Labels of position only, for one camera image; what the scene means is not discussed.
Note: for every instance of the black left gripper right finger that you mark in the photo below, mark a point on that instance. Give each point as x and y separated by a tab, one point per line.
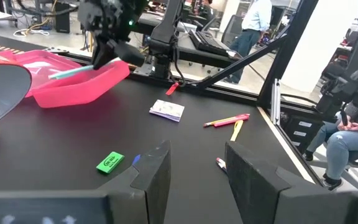
259	193

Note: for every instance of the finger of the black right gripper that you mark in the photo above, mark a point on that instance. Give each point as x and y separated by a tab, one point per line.
102	54
130	56

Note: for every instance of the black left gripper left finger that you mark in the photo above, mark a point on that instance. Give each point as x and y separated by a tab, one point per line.
73	208

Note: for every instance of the pale teal pen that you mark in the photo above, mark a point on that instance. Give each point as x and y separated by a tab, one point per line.
70	71

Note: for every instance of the red white pen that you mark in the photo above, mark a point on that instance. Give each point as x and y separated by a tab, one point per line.
221	164

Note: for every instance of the pink plastic pencil case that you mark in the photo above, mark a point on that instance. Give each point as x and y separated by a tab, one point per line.
73	93

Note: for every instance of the green eraser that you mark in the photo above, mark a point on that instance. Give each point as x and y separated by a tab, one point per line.
110	162

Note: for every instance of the yellow highlighter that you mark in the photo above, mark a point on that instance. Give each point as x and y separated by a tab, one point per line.
237	130

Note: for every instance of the pink pen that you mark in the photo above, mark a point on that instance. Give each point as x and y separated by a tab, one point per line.
233	120

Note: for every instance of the blue pen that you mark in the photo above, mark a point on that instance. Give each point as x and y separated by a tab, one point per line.
136	159

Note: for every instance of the yellow wooden pencil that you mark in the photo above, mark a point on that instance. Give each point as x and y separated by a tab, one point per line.
216	122

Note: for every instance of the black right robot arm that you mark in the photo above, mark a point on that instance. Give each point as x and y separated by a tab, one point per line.
166	31

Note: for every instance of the black computer tower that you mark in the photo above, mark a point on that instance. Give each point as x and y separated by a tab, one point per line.
62	18

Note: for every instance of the red tag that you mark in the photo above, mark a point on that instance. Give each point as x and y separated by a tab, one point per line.
172	88

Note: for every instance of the black drawer cabinet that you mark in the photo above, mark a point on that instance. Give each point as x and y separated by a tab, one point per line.
303	133

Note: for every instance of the black keyboard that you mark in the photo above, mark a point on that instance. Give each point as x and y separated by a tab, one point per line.
208	42

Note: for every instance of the person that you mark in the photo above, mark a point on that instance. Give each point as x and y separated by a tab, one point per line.
207	7
256	18
343	143

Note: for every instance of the black office chair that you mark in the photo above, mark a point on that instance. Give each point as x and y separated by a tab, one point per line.
232	29

